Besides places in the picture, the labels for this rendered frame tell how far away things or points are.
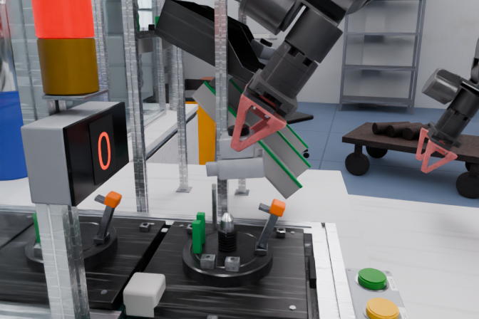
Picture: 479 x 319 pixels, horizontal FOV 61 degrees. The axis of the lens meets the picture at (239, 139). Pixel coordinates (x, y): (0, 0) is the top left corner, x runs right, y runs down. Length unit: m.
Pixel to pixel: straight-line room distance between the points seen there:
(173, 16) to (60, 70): 0.46
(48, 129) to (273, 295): 0.37
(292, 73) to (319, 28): 0.06
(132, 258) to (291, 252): 0.25
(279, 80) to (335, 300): 0.31
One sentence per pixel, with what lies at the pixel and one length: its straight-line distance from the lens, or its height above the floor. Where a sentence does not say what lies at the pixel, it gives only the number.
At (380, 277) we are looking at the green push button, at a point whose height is 0.97.
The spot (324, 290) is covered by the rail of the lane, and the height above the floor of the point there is 0.96.
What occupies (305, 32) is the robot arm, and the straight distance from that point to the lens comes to 0.52.
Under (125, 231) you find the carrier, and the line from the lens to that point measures 0.77.
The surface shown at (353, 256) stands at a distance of 0.91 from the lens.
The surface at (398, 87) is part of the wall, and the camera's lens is 7.44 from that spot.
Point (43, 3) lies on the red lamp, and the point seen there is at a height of 1.34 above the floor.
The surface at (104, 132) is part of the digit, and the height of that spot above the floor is 1.22.
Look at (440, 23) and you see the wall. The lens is 7.44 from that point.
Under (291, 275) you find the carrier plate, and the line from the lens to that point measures 0.63.
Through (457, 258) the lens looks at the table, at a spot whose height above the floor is 0.86.
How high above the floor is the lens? 1.32
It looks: 16 degrees down
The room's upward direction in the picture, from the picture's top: straight up
